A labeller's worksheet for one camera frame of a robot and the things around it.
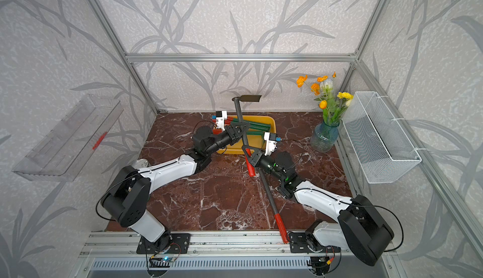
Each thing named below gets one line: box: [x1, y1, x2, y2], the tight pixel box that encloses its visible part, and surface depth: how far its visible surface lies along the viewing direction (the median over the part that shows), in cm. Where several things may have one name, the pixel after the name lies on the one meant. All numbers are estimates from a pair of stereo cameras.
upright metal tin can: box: [132, 158, 150, 169], surface depth 93 cm
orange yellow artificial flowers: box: [296, 71, 354, 127], surface depth 91 cm
